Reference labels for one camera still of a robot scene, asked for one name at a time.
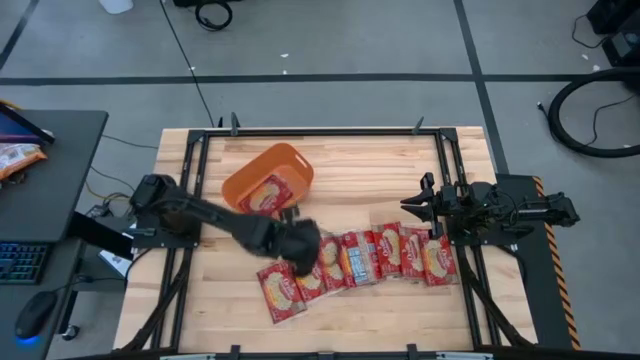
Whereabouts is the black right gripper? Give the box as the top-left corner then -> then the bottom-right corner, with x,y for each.
399,172 -> 469,226

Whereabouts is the orange plastic basket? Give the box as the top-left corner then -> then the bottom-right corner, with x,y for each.
221,142 -> 315,216

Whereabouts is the black platform with hazard stripe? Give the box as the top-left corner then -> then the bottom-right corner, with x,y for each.
494,173 -> 584,351

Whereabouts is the black desk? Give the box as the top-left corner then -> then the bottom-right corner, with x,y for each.
0,109 -> 110,360

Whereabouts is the black equipment case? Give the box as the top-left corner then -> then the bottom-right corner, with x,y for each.
585,0 -> 640,69

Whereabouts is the black computer mouse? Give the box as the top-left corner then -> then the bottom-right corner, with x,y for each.
13,290 -> 59,341

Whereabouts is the backlit black keyboard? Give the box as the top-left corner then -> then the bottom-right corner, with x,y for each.
0,241 -> 51,286

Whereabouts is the orange snack bag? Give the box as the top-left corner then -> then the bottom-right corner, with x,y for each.
0,143 -> 49,181

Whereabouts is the white container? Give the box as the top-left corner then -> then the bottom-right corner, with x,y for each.
98,0 -> 135,15

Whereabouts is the dark tablet screen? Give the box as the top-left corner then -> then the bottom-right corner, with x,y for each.
0,102 -> 56,146

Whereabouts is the black metal table frame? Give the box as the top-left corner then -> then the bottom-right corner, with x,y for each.
119,112 -> 536,360

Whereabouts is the thick black hose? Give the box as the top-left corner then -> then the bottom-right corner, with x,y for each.
547,67 -> 640,159

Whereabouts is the thin black floor cable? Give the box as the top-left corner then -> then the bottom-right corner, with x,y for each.
537,94 -> 637,147

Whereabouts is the long thin black cable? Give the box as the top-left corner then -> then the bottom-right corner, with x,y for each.
159,0 -> 216,129

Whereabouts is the coiled black cable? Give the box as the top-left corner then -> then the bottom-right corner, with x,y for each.
194,0 -> 234,32

